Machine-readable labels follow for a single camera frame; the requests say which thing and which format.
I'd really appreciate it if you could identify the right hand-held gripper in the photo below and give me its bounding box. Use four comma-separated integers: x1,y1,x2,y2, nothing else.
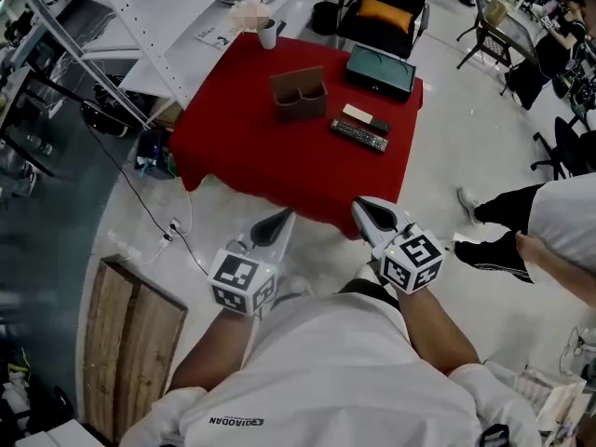
350,196,447,295

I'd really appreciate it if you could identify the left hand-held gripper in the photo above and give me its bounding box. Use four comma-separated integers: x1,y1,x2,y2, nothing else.
208,207,297,318

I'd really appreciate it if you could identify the white and black remote control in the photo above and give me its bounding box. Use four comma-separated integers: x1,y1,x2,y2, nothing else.
341,102,392,135

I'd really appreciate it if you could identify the brown leather storage holder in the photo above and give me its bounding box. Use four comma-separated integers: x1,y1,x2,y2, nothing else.
269,65,329,122

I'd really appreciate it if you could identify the person's right forearm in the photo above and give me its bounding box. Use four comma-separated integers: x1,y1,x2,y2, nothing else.
397,288,481,376

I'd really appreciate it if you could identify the person's left forearm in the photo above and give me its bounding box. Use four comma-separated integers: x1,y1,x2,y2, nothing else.
168,305,258,394

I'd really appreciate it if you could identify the person's left shoe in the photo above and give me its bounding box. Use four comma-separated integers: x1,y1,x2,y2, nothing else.
289,276,314,298

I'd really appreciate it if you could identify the red tablecloth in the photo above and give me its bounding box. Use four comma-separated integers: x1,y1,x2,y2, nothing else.
168,32,425,242

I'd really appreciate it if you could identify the white power strip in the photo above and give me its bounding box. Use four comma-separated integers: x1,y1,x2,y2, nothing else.
157,218,183,244

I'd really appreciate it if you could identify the person's white shirt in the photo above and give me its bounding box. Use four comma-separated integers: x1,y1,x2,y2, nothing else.
119,290,544,447

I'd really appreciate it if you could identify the dark green flat box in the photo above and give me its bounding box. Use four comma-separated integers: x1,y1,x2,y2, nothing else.
345,43,417,103

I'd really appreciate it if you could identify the wooden board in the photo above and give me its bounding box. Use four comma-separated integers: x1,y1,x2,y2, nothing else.
82,253,189,445

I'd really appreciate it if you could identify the white cup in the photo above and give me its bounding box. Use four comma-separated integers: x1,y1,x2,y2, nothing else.
256,18,278,51

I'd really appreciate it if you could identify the white booklet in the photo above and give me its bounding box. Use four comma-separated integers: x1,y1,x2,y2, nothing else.
194,25,235,52

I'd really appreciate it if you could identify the black swivel chair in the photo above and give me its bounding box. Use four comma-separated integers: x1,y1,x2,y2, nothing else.
529,115,596,182

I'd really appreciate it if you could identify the black helmet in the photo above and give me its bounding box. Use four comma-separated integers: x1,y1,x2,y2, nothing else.
79,80,134,138

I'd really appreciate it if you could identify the orange cushion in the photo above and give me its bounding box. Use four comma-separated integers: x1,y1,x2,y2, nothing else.
355,0,415,35

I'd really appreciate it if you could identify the black office chair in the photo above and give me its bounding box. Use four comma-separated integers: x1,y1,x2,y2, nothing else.
333,0,437,61

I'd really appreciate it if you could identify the black waste bin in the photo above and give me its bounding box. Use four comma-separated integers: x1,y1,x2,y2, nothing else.
311,1,341,37

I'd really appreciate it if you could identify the pale flower bunch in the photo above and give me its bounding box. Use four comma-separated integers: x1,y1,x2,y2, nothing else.
227,0,272,33

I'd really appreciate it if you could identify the glass top side table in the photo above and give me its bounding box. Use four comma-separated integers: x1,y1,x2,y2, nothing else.
454,0,544,98

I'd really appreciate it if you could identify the white metal shelf rack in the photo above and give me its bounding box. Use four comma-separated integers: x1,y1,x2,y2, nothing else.
13,0,327,129

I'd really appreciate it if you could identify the black floor cable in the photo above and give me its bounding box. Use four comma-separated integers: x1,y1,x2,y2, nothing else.
83,118,210,277

